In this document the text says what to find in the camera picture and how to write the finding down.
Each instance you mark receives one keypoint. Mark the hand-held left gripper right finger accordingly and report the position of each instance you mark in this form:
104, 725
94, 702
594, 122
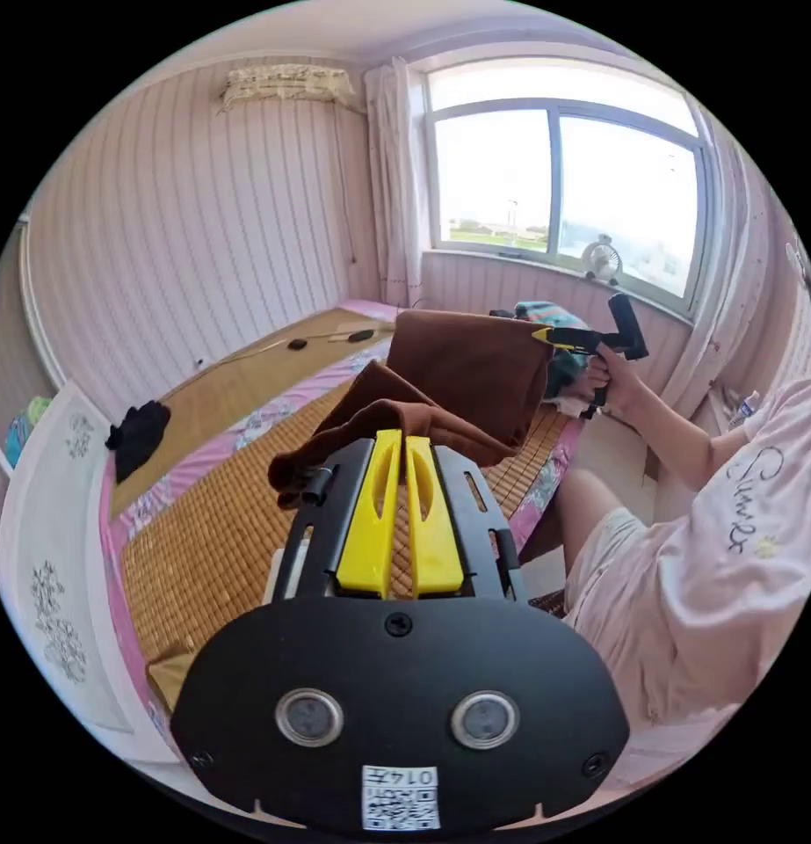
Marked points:
433, 527

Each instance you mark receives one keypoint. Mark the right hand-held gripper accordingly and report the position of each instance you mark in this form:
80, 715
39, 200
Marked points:
586, 348

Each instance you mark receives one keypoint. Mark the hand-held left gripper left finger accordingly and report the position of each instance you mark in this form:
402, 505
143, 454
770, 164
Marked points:
371, 514

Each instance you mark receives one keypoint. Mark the brown pants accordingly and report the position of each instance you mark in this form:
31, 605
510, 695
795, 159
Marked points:
471, 376

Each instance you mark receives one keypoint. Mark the person's right forearm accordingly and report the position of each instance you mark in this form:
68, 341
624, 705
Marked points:
672, 432

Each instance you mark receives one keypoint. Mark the person's right hand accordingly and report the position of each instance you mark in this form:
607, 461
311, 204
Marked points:
614, 381

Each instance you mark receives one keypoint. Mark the small white fan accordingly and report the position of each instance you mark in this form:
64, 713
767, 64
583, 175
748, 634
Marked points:
601, 258

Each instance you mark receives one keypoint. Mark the window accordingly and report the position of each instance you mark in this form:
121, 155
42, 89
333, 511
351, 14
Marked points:
563, 184

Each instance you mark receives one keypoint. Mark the bed with woven mat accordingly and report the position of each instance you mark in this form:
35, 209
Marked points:
201, 560

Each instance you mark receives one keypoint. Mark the pink curtain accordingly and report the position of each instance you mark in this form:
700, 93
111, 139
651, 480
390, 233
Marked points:
728, 297

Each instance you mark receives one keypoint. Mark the white curtain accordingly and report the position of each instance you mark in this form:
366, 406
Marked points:
395, 184

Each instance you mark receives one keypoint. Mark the clear plastic bottle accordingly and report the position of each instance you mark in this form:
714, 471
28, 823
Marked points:
746, 405

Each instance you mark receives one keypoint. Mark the black garment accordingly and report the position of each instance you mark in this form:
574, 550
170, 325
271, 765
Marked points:
138, 438

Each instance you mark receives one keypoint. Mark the person's body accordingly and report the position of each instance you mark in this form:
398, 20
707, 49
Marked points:
701, 593

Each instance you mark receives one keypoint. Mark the covered air conditioner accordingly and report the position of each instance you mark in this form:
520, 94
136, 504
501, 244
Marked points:
286, 86

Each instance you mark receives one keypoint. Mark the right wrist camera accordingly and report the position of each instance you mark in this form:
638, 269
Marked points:
628, 326

